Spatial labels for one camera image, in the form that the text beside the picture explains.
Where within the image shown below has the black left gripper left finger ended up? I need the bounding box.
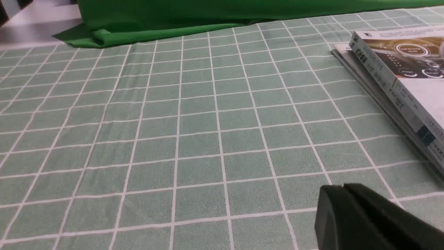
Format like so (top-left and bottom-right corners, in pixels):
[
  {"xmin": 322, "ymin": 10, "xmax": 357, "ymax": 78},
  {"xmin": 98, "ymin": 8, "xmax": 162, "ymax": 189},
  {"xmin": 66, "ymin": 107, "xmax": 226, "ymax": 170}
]
[{"xmin": 314, "ymin": 185, "xmax": 373, "ymax": 250}]

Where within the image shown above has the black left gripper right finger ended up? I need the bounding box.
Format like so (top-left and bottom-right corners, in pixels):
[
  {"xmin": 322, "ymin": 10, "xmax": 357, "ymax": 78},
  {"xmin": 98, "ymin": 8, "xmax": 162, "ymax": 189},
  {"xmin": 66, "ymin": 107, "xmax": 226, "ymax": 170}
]
[{"xmin": 343, "ymin": 183, "xmax": 444, "ymax": 250}]

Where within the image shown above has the green checkered tablecloth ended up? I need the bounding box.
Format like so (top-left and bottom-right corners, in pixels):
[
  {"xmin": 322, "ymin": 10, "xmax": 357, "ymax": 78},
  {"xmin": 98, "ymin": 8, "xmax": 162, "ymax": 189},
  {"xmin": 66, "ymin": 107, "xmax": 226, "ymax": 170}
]
[{"xmin": 0, "ymin": 7, "xmax": 443, "ymax": 250}]

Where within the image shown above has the top white textbook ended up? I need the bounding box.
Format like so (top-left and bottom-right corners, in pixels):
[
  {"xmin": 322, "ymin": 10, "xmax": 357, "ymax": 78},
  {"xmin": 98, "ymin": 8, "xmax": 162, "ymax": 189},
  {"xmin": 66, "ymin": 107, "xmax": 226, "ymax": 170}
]
[{"xmin": 349, "ymin": 25, "xmax": 444, "ymax": 141}]

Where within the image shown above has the middle white book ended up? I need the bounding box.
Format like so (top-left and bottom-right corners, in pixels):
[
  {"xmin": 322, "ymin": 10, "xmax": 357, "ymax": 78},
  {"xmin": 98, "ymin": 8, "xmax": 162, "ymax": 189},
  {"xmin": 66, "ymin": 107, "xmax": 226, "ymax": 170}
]
[{"xmin": 334, "ymin": 43, "xmax": 444, "ymax": 164}]

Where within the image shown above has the green backdrop cloth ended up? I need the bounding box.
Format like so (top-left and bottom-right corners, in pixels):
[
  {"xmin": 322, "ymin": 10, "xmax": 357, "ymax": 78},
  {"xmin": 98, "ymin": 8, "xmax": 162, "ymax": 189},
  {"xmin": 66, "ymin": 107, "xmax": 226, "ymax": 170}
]
[{"xmin": 54, "ymin": 0, "xmax": 443, "ymax": 48}]

